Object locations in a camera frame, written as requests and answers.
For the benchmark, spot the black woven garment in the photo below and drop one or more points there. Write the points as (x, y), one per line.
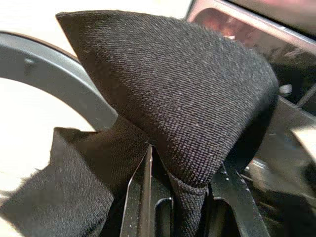
(172, 98)

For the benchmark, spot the round washing machine door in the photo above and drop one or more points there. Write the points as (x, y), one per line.
(61, 71)

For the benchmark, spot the grey washing machine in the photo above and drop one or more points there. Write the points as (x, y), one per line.
(291, 123)

